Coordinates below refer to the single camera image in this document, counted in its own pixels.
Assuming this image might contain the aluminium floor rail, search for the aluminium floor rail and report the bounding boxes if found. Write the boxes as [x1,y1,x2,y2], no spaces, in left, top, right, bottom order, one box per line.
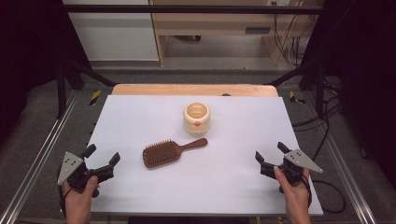
[303,90,379,224]
[0,89,80,224]

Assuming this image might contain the black curtain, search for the black curtain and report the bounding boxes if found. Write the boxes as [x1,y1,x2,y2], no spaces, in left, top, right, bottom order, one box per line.
[300,0,396,189]
[0,0,92,146]

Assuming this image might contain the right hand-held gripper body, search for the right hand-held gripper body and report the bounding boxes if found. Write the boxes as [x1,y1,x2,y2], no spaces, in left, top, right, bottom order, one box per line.
[260,148,324,188]

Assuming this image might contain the white cabinet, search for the white cabinet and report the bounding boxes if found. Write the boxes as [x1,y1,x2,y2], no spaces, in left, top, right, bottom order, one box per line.
[62,0,161,63]

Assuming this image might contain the black metal stand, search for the black metal stand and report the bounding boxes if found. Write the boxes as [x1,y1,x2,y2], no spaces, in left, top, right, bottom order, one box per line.
[264,60,327,119]
[55,59,118,119]

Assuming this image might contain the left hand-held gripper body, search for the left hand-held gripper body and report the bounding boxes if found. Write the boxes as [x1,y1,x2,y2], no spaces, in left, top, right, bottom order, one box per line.
[56,151,116,192]

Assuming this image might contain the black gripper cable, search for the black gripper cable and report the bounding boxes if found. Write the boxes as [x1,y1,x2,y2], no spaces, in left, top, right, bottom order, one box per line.
[310,178,347,215]

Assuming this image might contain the light wooden table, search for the light wooden table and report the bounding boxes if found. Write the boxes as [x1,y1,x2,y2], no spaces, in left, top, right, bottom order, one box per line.
[110,83,279,97]

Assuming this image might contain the cream ribbed cup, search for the cream ribbed cup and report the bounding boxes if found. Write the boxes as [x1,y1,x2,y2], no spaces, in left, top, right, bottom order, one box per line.
[182,102,212,137]

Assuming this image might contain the person's right hand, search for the person's right hand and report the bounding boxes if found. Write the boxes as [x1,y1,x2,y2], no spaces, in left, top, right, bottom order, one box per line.
[273,165,313,213]

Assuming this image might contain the brown wooden hairbrush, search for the brown wooden hairbrush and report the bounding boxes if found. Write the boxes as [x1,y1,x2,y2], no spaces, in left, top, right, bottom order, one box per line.
[142,137,208,169]

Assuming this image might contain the black floor cables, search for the black floor cables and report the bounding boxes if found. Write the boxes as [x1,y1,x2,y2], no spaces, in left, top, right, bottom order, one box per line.
[291,78,344,162]

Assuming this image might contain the black horizontal frame bar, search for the black horizontal frame bar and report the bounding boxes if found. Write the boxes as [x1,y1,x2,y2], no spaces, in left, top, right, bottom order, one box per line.
[60,4,326,15]

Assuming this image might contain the light wooden desk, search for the light wooden desk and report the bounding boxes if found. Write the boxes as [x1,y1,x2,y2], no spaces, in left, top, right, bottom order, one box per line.
[148,0,325,67]

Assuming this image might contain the cable bundle under desk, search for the cable bundle under desk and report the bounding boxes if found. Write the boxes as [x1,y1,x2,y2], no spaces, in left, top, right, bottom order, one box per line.
[273,13,305,68]

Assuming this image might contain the person's left hand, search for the person's left hand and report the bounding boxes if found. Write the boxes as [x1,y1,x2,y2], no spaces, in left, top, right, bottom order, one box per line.
[62,175,101,217]

